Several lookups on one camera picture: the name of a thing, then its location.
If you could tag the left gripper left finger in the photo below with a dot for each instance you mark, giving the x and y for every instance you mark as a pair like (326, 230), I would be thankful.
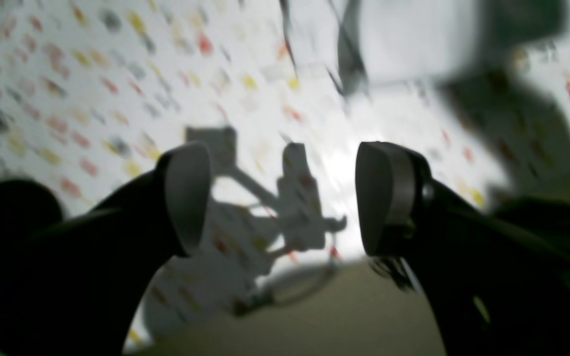
(75, 286)

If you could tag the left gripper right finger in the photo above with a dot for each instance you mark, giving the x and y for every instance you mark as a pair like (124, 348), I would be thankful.
(497, 284)

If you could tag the white T-shirt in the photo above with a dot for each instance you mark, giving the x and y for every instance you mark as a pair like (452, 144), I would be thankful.
(384, 42)

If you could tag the black cylinder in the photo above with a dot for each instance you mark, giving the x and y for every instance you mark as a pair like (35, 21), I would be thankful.
(26, 207)

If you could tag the terrazzo patterned tablecloth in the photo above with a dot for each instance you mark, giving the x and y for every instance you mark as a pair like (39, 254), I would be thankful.
(92, 91)

